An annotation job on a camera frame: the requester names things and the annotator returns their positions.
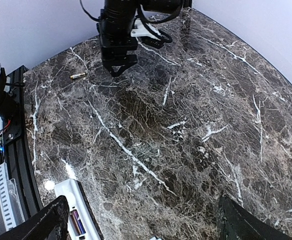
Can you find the gold battery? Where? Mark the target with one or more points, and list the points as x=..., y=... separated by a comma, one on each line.
x=78, y=75

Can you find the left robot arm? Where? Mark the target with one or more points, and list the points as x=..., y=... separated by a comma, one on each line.
x=122, y=23

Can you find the black front rail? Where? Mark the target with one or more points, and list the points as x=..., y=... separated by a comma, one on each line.
x=17, y=151

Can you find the white remote control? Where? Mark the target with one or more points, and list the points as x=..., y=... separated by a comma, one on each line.
x=77, y=210

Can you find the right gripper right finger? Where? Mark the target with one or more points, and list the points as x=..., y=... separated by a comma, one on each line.
x=236, y=223

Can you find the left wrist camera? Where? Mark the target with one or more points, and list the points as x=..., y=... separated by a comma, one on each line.
x=149, y=35

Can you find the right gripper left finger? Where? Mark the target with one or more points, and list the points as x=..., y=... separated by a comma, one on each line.
x=50, y=223

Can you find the white slotted cable duct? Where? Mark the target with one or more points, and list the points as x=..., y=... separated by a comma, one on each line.
x=10, y=206

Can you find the blue battery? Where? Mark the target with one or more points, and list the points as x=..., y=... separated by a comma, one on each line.
x=77, y=222

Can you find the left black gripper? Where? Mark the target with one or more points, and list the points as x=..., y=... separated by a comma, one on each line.
x=117, y=52

